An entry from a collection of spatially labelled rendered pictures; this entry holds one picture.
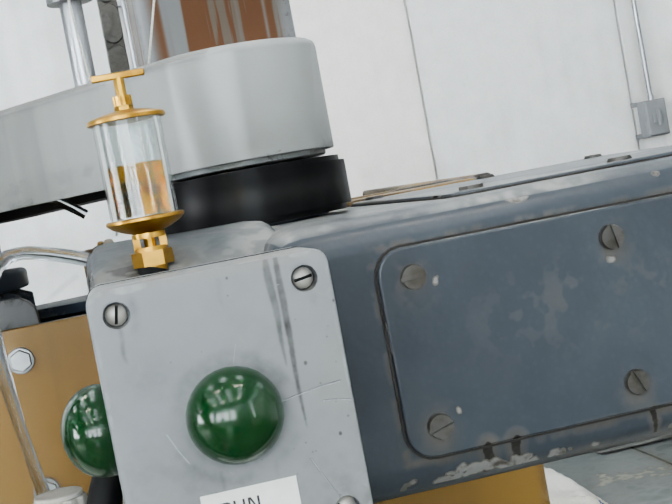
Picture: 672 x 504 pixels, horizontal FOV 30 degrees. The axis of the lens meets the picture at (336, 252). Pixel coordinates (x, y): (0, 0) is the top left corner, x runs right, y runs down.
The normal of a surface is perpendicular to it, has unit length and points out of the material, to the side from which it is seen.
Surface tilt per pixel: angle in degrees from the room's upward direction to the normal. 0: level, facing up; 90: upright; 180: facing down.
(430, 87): 90
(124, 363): 90
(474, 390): 90
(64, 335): 90
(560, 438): 101
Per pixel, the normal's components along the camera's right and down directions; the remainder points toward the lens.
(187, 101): -0.42, 0.13
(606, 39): 0.18, 0.02
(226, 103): -0.07, 0.07
